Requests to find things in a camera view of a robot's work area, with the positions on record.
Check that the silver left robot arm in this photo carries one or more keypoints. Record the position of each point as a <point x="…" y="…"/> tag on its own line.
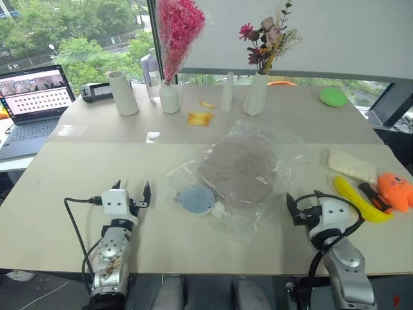
<point x="109" y="255"/>

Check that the slim white bottle vase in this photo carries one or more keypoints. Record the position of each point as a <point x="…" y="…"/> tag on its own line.
<point x="227" y="93"/>

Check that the pink dried flower bunch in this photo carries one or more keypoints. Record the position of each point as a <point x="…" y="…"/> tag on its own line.
<point x="179" y="29"/>

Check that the blue and white plush toy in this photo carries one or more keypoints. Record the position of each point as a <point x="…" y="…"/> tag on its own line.
<point x="195" y="200"/>

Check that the open grey laptop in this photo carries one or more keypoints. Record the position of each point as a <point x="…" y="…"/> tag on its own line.
<point x="35" y="106"/>

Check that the tall white ribbed vase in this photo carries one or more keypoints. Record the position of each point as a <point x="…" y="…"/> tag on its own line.
<point x="256" y="97"/>

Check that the white sponge block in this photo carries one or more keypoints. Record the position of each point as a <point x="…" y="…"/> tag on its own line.
<point x="350" y="164"/>

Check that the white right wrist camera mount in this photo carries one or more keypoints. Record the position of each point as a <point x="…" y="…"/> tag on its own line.
<point x="332" y="214"/>

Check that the large yellow snack wrapper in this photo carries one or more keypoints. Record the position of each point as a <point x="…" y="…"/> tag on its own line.
<point x="199" y="119"/>

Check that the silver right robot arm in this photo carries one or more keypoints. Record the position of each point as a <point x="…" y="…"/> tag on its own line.
<point x="346" y="268"/>

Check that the orange octopus plush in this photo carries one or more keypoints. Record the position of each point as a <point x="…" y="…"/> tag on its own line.
<point x="395" y="192"/>

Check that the white cylinder vase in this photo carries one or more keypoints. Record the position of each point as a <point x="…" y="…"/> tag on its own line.
<point x="122" y="93"/>

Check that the clear glass bottle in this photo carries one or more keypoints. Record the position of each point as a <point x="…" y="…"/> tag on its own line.
<point x="151" y="80"/>

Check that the orange object behind table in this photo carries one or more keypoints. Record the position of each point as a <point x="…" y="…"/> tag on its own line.
<point x="282" y="83"/>

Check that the white shoe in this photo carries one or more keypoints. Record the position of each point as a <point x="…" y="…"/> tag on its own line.
<point x="20" y="275"/>

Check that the mixed dried flower bouquet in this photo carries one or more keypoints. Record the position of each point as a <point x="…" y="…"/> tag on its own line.
<point x="269" y="35"/>

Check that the white roller blind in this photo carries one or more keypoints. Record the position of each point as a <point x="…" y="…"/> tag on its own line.
<point x="338" y="35"/>

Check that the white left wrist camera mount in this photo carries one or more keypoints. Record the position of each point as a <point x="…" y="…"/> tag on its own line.
<point x="114" y="201"/>

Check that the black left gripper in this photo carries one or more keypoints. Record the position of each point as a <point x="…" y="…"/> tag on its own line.
<point x="139" y="203"/>

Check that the clear plastic bag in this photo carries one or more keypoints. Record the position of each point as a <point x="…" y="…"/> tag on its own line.
<point x="284" y="151"/>

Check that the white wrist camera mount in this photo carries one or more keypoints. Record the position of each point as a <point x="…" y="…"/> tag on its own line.
<point x="114" y="201"/>
<point x="332" y="214"/>

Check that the black desk display device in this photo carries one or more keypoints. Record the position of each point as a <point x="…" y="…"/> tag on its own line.
<point x="96" y="91"/>

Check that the small clear plastic sachet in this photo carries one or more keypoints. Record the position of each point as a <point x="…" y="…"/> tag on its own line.
<point x="153" y="137"/>

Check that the green oval sponge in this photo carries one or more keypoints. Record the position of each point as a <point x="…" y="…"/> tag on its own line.
<point x="333" y="97"/>

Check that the yellow banana plush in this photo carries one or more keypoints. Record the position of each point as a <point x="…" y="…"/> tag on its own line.
<point x="358" y="201"/>

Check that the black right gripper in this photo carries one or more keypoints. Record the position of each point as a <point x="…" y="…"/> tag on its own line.
<point x="305" y="217"/>

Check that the small white round vase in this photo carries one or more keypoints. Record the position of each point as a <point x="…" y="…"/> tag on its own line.
<point x="169" y="97"/>

